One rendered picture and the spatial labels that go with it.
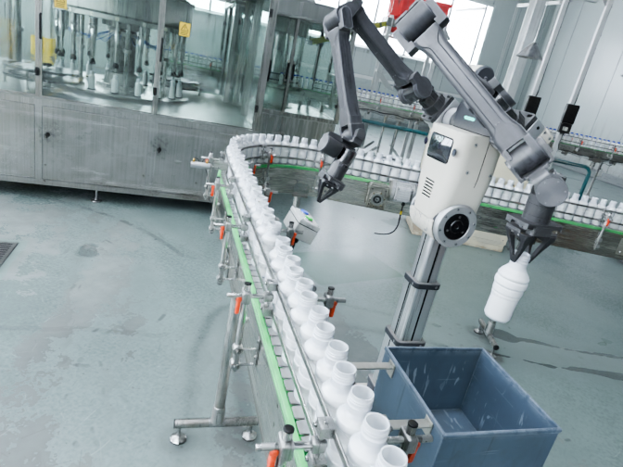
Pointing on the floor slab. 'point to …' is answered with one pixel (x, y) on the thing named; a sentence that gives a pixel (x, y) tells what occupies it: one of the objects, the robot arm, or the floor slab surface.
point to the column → (523, 45)
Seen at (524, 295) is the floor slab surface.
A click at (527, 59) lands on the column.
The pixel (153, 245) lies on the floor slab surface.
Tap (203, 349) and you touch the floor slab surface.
